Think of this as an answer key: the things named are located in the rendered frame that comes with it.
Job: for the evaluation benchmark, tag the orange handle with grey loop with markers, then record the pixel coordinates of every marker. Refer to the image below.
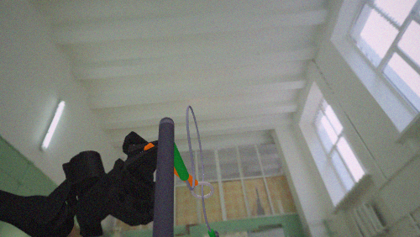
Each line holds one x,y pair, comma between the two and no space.
190,180

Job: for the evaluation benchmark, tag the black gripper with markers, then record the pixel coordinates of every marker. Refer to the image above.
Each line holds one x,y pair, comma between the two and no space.
117,190

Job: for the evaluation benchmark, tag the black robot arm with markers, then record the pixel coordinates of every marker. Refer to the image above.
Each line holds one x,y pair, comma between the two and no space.
41,216

